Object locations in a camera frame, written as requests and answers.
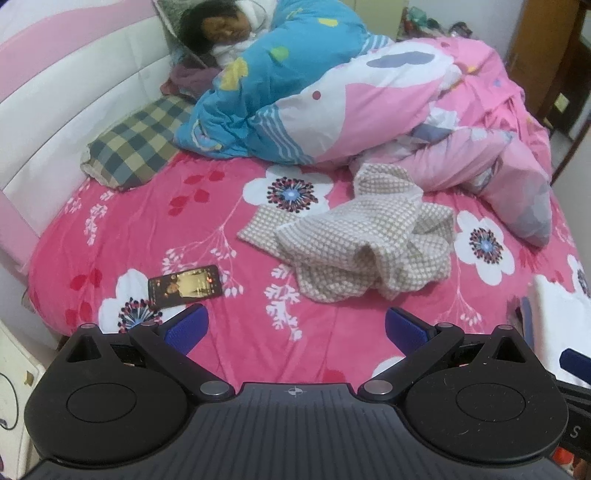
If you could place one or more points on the purple cloth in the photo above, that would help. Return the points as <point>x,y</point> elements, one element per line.
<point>189,78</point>

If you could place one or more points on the pale green wardrobe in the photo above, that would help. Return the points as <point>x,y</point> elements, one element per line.
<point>388,18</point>

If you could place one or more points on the pile of dark items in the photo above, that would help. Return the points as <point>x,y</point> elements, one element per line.
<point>429,25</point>

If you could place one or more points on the pink and blue patterned quilt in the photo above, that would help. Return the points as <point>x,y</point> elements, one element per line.
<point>323,106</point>

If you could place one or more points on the black smartphone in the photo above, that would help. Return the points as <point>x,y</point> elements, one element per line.
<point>184,286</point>

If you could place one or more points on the pink floral bed sheet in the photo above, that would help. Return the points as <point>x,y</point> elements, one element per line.
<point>277,332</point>

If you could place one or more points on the plaid pillow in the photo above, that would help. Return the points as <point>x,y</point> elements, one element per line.
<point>134,143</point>

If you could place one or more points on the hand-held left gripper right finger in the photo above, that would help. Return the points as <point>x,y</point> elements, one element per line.
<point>406,330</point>

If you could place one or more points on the grey patterned pillow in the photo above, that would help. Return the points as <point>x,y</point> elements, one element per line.
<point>168,9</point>

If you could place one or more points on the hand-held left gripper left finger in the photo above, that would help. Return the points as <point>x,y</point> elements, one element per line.
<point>187,330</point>

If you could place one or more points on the white nightstand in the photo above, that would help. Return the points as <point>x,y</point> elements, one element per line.
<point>18,350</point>

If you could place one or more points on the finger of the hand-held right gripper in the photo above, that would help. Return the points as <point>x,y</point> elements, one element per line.
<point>575,361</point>

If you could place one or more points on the brown wooden door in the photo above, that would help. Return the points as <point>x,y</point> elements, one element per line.
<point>531,37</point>

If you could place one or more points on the beige checked knit jacket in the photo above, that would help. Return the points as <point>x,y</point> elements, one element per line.
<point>360,230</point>

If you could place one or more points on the white folded cloth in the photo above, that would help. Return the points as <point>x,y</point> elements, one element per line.
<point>563,295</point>

